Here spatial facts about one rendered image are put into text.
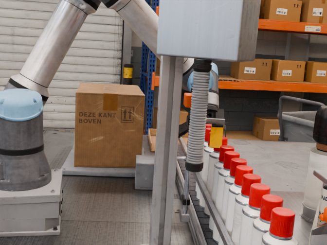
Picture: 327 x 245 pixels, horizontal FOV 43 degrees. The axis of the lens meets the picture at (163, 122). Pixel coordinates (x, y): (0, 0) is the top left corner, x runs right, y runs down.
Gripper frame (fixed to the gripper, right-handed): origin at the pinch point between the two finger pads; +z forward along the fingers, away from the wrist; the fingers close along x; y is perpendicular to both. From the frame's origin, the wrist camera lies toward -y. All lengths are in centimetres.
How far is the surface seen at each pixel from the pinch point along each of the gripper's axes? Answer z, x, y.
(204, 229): 18.8, -21.8, -3.2
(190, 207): 12.4, -10.2, -4.6
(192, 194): 7.6, -2.3, -3.0
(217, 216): 17.3, -35.5, -3.1
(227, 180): 10.4, -39.7, -1.7
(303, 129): -71, 165, 108
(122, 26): -247, 329, -37
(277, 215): 20, -65, -1
